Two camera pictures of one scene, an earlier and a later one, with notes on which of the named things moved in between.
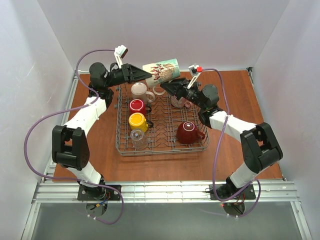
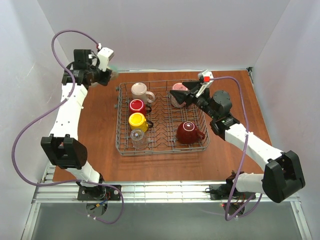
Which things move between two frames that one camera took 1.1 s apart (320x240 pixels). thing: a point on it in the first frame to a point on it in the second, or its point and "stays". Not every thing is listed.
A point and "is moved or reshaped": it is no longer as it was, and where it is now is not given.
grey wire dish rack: [150, 119] stays
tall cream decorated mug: [162, 72] is moved or reshaped
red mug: [138, 105] stays
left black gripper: [126, 73] to [105, 77]
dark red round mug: [188, 133] stays
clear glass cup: [139, 139] stays
